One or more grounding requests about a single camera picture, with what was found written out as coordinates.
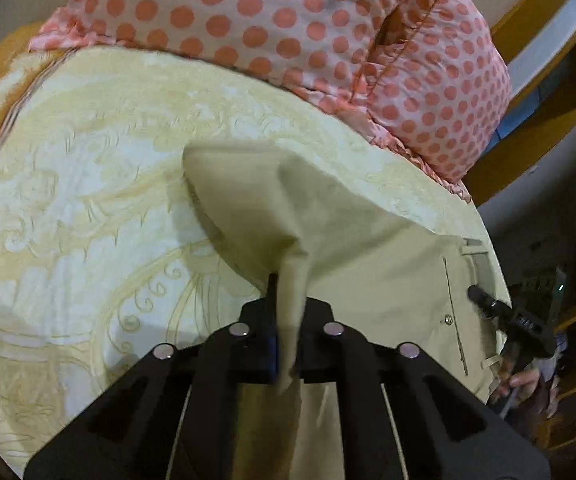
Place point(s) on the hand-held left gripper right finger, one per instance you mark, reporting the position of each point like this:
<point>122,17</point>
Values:
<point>313,330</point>

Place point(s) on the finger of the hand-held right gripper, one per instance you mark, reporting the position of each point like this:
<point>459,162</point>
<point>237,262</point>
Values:
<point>485,302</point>

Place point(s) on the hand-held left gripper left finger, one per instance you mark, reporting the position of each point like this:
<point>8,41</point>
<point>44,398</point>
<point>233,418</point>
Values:
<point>268,330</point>

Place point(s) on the beige pants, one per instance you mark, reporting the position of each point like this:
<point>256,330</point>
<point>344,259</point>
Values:
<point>368,265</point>

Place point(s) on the person's right hand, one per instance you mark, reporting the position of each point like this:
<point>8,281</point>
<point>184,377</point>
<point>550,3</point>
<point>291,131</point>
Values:
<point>520,382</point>

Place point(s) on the yellow patterned bed sheet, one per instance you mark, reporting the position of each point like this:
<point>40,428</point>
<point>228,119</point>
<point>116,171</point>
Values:
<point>92,200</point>

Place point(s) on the pink polka dot pillow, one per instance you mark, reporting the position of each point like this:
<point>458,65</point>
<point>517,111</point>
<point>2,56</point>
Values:
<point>318,35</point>

